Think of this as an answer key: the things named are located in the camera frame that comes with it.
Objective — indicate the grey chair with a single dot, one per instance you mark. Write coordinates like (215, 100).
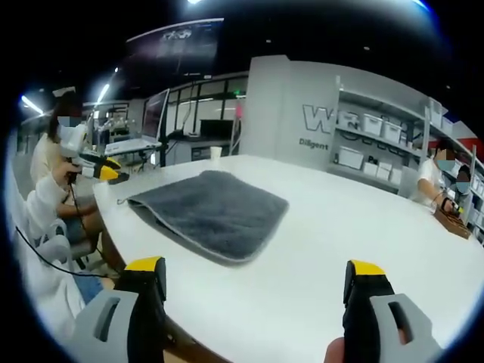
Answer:
(83, 251)

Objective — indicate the large monitor screen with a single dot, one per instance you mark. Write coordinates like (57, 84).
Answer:
(154, 115)

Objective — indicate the person's left hand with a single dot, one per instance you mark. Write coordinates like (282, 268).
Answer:
(62, 174)

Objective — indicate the white paper cup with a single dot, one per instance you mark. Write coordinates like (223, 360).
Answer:
(216, 153)

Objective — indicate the pink hanging tag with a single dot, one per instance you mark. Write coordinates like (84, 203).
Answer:
(239, 111)

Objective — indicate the dark grey towel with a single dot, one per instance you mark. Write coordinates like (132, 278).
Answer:
(211, 211)

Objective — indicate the small white desk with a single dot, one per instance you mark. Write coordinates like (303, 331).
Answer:
(130, 146)

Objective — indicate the shelf with white bins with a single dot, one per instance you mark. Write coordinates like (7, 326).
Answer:
(372, 123)

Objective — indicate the small black monitor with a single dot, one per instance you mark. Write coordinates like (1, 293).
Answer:
(216, 128)

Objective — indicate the person's right hand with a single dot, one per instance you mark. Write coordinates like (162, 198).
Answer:
(336, 351)

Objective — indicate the person's leg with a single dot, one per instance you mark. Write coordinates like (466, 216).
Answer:
(89, 289)

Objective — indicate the black monitor stand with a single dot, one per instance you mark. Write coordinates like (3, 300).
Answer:
(163, 151)

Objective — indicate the hanging dark display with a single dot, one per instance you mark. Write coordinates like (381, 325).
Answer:
(174, 45)

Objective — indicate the brown wooden tray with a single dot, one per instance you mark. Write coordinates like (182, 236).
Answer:
(452, 225)

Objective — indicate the black workbench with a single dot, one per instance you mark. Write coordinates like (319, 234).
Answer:
(200, 149)

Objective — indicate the grey metal shelving rack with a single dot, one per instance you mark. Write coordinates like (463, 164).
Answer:
(427, 132)
(378, 103)

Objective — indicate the ceiling light tube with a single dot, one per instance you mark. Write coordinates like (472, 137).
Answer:
(103, 93)
(31, 104)

